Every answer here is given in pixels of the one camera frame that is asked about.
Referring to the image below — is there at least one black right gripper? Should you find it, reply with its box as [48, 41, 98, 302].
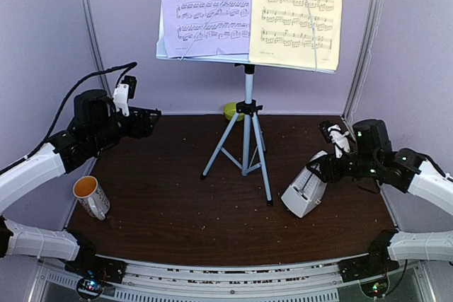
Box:
[307, 149, 380, 183]

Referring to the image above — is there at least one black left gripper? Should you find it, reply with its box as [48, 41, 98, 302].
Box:
[88, 105, 161, 151]

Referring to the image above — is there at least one white metronome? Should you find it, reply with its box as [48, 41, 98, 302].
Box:
[281, 166, 326, 218]

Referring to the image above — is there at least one white perforated music stand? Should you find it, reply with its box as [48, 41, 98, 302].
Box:
[155, 0, 337, 207]

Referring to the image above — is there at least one purple sheet music page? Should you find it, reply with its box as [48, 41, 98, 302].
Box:
[161, 0, 252, 58]

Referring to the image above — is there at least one yellow sheet music page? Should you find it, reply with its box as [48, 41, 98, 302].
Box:
[248, 0, 343, 73]

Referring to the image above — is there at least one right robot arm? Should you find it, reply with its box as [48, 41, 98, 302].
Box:
[306, 119, 452, 281]

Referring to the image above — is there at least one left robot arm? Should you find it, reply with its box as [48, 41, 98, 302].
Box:
[1, 85, 161, 283]

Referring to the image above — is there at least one green plastic bowl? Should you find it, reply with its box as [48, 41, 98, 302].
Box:
[223, 102, 237, 121]

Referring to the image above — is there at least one patterned ceramic mug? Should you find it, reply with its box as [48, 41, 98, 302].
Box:
[73, 175, 110, 221]

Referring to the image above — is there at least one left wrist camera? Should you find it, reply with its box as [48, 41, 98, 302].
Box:
[113, 76, 137, 117]

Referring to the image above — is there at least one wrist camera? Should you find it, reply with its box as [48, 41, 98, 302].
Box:
[113, 76, 137, 117]
[319, 120, 351, 158]

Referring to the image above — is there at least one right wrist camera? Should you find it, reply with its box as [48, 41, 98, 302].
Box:
[319, 120, 351, 158]

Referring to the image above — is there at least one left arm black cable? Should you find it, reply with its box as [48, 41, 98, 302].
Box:
[0, 62, 138, 175]

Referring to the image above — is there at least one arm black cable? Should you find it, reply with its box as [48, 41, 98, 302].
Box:
[0, 62, 138, 175]
[357, 178, 382, 196]

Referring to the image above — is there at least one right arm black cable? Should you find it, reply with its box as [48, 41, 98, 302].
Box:
[357, 178, 382, 196]

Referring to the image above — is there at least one metal front base rail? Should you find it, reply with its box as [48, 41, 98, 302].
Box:
[35, 250, 425, 302]

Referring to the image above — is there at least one right aluminium corner post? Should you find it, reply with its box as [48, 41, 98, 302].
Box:
[343, 0, 383, 125]

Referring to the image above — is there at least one aluminium corner post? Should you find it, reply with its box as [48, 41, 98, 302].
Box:
[75, 0, 120, 122]
[343, 0, 383, 125]

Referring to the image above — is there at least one left aluminium corner post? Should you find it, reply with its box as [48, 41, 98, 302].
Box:
[75, 0, 120, 122]

